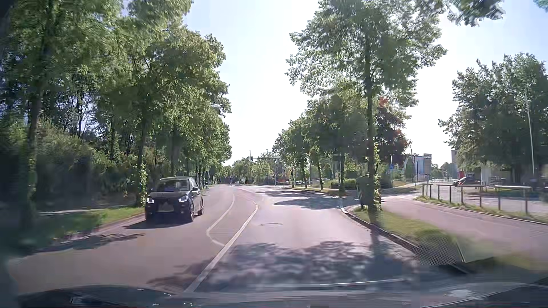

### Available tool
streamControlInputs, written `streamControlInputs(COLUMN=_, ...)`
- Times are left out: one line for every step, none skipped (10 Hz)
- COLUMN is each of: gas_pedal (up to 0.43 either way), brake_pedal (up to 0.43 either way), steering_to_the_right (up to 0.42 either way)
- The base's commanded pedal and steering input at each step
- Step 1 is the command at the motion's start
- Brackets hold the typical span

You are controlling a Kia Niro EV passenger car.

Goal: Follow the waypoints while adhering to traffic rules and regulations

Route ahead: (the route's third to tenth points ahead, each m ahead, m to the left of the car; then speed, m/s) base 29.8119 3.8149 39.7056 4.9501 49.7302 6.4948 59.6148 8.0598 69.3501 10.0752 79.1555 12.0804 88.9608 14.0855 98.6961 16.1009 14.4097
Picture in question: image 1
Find traffic light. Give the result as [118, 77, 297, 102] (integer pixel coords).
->
[249, 155, 284, 186]

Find grey asphalt road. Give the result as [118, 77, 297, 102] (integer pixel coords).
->
[9, 184, 472, 296]

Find row of trees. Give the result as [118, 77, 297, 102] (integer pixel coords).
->
[0, 0, 234, 223]
[231, 0, 448, 214]

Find dark small car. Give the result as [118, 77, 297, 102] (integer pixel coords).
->
[145, 176, 204, 224]

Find road markings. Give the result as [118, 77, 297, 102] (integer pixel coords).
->
[184, 192, 407, 293]

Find grass verge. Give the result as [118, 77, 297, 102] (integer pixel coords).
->
[415, 195, 548, 224]
[349, 206, 548, 274]
[17, 206, 145, 253]

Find car's own bonnet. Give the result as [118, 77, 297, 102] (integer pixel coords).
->
[17, 280, 548, 308]

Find dark parked car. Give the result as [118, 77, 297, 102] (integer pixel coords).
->
[452, 175, 483, 187]

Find metal railing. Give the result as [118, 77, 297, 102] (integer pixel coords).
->
[421, 183, 533, 215]

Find reddish cycle path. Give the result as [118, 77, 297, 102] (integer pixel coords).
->
[381, 194, 548, 257]

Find white building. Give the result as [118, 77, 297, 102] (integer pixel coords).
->
[450, 149, 514, 185]

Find large tree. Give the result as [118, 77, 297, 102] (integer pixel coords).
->
[439, 52, 548, 185]

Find paved forecourt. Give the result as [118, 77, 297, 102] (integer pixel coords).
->
[422, 183, 548, 216]

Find lamp post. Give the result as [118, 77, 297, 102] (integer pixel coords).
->
[525, 92, 537, 177]

